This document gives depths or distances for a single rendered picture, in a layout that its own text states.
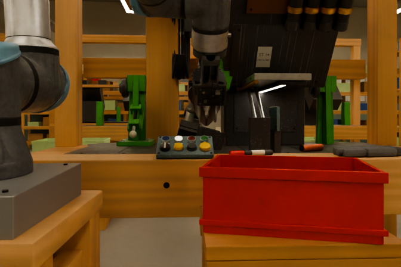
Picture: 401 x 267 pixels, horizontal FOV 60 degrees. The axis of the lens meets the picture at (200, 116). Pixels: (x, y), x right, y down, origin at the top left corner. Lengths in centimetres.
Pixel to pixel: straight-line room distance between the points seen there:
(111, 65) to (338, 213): 124
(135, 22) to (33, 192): 1108
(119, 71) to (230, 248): 117
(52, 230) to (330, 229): 44
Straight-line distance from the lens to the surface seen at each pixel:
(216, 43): 70
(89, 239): 76
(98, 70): 165
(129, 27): 1157
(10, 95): 66
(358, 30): 1294
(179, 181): 91
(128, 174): 92
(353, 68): 178
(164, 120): 150
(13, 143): 66
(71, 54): 160
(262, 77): 98
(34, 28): 79
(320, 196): 64
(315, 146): 116
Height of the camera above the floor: 101
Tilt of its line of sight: level
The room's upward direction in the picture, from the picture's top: straight up
